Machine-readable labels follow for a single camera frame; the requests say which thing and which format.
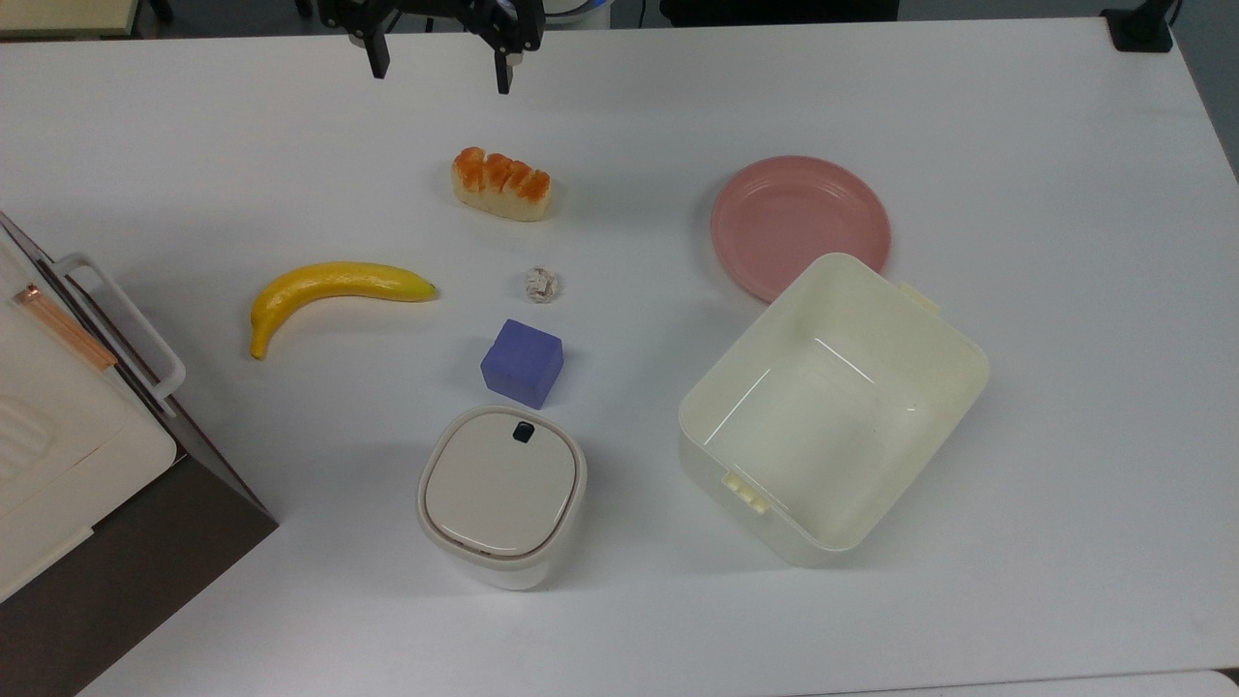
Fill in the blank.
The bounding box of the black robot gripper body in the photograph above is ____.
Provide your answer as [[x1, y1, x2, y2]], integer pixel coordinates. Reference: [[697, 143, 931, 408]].
[[317, 0, 545, 55]]

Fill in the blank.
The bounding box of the white flip-lid trash can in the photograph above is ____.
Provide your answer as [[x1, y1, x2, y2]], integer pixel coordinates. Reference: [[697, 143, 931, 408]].
[[416, 405, 589, 591]]

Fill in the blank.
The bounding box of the orange-topped bread loaf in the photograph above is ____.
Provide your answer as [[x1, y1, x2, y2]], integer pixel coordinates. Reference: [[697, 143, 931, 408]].
[[451, 146, 554, 224]]

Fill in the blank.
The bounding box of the yellow banana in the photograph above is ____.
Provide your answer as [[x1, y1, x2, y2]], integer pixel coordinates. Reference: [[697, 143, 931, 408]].
[[249, 261, 438, 361]]

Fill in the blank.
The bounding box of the purple cube block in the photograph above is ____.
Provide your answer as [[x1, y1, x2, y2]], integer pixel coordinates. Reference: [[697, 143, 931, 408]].
[[480, 318, 565, 409]]

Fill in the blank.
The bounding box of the beige side table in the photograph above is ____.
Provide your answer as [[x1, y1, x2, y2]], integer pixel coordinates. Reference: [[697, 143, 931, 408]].
[[0, 0, 143, 40]]

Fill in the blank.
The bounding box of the pink round plate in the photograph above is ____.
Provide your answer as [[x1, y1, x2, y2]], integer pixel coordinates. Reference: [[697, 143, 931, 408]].
[[710, 155, 892, 303]]

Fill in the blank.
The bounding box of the cream plastic storage box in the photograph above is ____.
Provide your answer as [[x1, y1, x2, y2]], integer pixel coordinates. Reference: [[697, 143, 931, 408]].
[[677, 252, 991, 568]]

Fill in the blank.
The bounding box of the white appliance on cabinet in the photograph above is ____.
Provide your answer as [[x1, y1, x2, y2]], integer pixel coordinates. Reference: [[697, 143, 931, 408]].
[[0, 230, 179, 603]]

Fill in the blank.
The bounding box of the dark brown drawer cabinet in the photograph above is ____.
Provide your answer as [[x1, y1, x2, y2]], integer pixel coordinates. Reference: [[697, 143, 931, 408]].
[[0, 211, 281, 697]]

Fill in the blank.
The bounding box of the white drawer handle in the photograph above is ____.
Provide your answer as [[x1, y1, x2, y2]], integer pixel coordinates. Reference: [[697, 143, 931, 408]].
[[53, 253, 187, 401]]

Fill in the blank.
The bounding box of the black clamp mount base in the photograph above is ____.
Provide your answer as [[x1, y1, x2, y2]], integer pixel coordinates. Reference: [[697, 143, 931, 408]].
[[1102, 0, 1180, 53]]

